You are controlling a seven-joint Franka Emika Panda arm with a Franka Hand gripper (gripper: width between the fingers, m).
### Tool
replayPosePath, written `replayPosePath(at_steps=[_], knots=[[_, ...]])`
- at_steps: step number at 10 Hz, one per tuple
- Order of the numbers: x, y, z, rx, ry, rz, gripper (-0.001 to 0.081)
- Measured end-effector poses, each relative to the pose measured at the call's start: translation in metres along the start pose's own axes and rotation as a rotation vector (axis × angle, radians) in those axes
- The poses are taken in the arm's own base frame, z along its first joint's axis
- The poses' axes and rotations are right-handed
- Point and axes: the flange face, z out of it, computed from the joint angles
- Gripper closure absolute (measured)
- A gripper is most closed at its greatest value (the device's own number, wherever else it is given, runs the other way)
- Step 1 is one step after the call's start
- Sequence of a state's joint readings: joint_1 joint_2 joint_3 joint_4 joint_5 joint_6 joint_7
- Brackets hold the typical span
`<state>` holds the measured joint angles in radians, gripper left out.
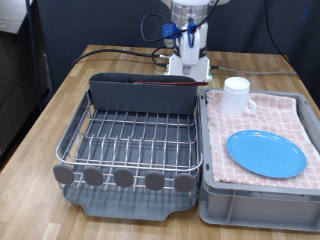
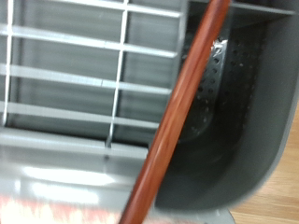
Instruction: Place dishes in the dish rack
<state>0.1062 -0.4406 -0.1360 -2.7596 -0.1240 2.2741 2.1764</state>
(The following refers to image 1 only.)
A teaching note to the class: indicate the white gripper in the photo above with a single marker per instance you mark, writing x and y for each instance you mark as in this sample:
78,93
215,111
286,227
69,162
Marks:
190,46

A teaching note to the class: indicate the brown wooden spoon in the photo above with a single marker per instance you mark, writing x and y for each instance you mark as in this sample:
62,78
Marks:
166,83

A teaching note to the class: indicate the blue plate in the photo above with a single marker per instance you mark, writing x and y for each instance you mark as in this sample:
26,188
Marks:
266,153

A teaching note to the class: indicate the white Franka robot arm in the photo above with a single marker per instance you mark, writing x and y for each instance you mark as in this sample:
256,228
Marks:
190,11

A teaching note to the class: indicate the grey dish rack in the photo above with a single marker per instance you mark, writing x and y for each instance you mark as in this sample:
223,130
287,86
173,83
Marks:
133,206

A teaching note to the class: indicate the dark grey utensil holder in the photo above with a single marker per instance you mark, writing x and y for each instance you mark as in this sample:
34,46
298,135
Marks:
143,96

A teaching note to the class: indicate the white mug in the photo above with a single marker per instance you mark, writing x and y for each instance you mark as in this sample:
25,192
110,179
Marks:
235,96

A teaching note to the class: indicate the pink checked towel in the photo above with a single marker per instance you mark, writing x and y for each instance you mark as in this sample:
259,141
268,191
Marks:
266,116

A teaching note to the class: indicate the black metal pole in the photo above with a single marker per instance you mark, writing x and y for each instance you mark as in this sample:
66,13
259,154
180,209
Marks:
33,56

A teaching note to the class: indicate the grey plastic crate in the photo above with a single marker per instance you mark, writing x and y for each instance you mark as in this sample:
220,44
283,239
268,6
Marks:
260,210

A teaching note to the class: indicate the dark wooden cabinet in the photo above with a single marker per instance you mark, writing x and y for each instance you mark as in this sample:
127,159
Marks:
13,86

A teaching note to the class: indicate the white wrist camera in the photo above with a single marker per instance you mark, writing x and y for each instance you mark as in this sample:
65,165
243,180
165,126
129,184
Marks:
169,42

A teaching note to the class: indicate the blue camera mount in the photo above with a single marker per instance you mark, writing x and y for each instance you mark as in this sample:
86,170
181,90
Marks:
170,29

